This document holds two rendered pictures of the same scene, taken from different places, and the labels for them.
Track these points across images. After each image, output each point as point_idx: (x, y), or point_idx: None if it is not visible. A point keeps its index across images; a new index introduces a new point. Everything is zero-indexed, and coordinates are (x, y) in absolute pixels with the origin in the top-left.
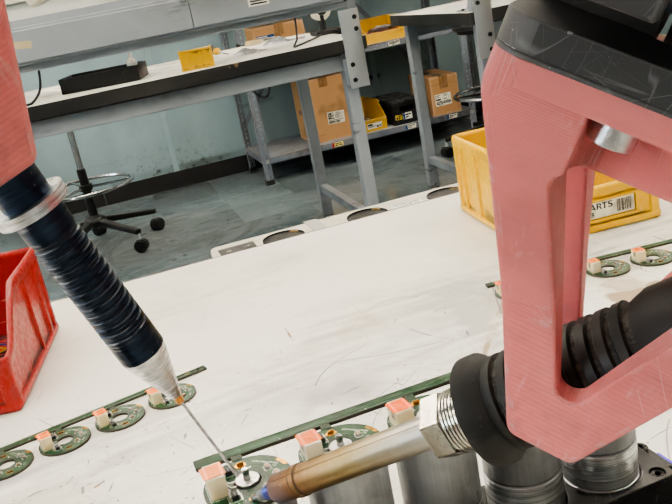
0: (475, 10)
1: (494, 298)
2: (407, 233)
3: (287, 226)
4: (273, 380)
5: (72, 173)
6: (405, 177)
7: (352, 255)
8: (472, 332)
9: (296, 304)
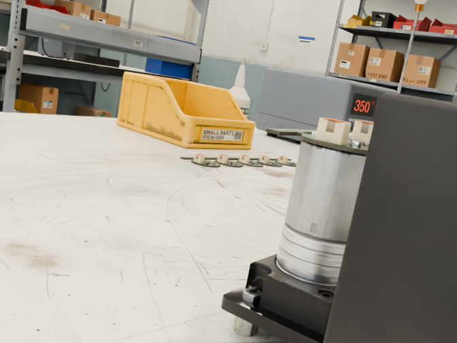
0: (12, 51)
1: (194, 164)
2: (87, 127)
3: None
4: (65, 178)
5: None
6: None
7: (54, 128)
8: (200, 175)
9: (33, 143)
